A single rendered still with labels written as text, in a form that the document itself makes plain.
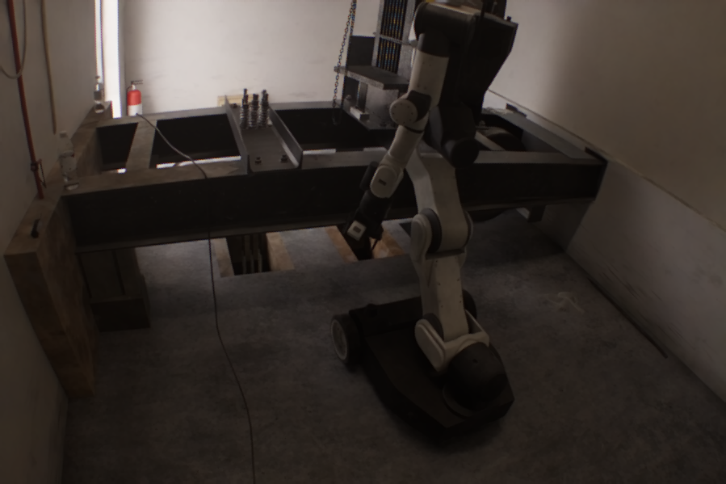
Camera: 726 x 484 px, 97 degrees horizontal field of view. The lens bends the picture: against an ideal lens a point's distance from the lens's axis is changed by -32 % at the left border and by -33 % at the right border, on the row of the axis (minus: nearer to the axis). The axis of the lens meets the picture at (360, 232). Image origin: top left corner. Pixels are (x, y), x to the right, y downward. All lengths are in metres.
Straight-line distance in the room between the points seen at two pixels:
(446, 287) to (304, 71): 3.31
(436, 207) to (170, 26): 3.32
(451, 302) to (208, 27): 3.41
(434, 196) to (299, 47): 3.17
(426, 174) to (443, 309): 0.44
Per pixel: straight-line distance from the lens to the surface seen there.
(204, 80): 4.31
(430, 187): 1.44
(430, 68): 1.18
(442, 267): 1.49
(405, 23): 2.29
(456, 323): 1.52
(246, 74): 4.34
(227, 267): 2.22
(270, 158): 1.68
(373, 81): 2.09
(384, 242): 2.48
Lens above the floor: 1.31
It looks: 31 degrees down
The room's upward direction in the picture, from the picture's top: 8 degrees clockwise
